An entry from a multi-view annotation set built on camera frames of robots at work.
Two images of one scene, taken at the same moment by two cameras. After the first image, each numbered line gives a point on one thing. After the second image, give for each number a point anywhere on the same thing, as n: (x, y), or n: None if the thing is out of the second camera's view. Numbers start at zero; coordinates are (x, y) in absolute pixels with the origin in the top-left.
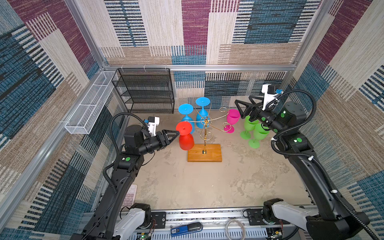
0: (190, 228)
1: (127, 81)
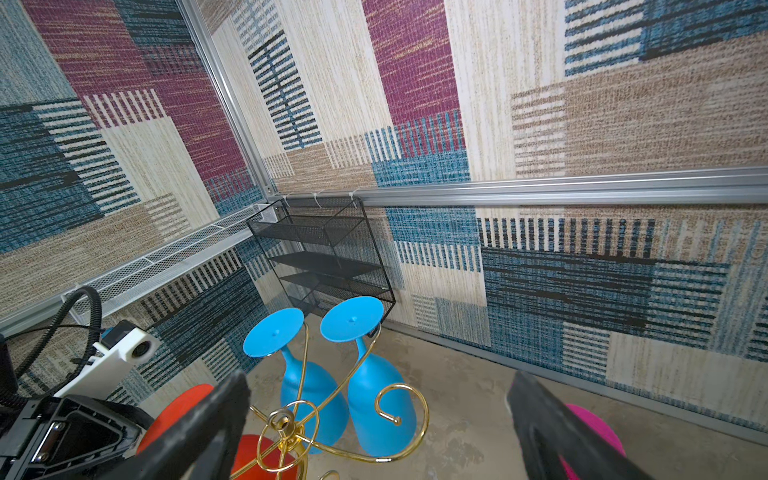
0: None
1: (321, 251)
